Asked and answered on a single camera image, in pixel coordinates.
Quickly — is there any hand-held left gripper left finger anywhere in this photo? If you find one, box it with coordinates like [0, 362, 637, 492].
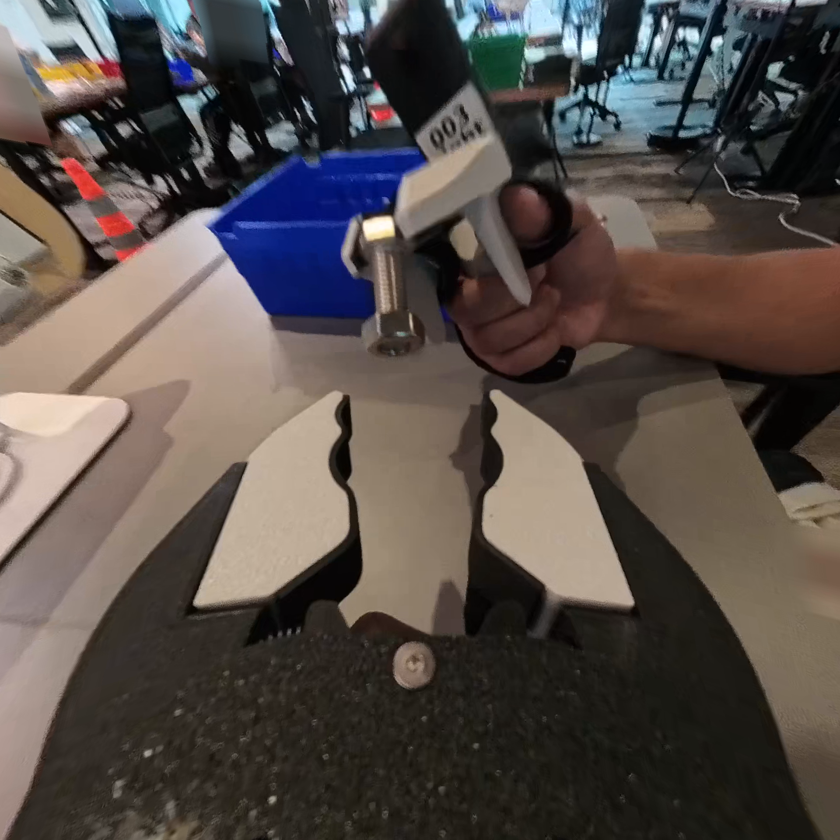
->
[192, 391, 364, 611]

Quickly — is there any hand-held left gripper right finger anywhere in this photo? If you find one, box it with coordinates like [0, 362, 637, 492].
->
[467, 390, 637, 639]

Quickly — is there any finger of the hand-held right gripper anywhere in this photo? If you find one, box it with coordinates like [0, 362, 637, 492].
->
[392, 140, 514, 242]
[341, 217, 370, 281]

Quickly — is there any steel hex bolt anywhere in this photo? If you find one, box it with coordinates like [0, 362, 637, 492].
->
[361, 239, 427, 358]

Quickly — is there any person's right hand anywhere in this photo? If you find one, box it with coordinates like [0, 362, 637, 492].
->
[453, 185, 626, 375]

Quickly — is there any green plastic bin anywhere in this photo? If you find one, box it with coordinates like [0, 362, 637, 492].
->
[469, 34, 527, 91]

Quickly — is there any black office chair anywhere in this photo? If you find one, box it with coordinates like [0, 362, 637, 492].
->
[558, 0, 647, 147]
[108, 13, 206, 193]

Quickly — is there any white tablet stand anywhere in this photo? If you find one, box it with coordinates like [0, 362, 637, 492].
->
[0, 392, 131, 565]

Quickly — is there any orange traffic cone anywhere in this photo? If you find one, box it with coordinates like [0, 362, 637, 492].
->
[60, 157, 147, 263]

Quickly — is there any long wooden office desk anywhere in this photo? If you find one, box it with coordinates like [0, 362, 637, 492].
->
[36, 75, 132, 122]

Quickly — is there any white floor cable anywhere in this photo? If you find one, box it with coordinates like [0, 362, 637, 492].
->
[712, 163, 840, 249]

